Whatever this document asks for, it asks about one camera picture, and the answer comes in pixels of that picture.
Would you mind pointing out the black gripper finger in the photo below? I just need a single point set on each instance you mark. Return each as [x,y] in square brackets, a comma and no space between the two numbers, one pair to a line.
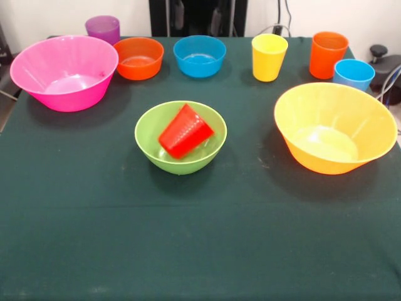
[215,22]
[179,17]

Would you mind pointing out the orange plastic bowl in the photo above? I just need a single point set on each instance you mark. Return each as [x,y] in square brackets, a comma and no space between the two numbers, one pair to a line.
[139,59]

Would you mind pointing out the red plastic cup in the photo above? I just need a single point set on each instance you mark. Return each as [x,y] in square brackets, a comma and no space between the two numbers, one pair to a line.
[185,131]

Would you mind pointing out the green plastic bowl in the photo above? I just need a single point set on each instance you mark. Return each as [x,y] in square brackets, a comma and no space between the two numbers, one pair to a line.
[181,166]

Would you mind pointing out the blue plastic bowl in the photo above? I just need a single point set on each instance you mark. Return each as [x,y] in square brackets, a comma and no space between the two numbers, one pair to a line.
[200,59]

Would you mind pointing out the yellow plastic cup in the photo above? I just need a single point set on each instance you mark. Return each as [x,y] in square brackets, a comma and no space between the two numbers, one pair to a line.
[269,62]

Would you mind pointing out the purple plastic cup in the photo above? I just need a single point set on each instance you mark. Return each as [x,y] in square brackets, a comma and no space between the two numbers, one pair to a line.
[103,29]

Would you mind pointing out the orange plastic cup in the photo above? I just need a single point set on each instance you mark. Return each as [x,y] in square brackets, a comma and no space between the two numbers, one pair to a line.
[326,59]

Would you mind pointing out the pink plastic bowl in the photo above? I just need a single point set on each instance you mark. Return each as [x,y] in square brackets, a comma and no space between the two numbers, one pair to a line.
[62,62]

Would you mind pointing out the yellow plastic bowl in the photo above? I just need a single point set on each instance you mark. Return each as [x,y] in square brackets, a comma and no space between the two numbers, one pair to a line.
[332,109]

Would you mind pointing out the blue plastic cup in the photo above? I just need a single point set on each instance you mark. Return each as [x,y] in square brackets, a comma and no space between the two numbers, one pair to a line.
[354,76]

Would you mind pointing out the black clamp stand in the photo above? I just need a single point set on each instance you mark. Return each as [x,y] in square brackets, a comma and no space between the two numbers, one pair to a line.
[388,66]

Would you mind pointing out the dark green tablecloth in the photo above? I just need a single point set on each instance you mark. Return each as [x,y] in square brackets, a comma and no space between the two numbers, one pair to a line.
[188,219]

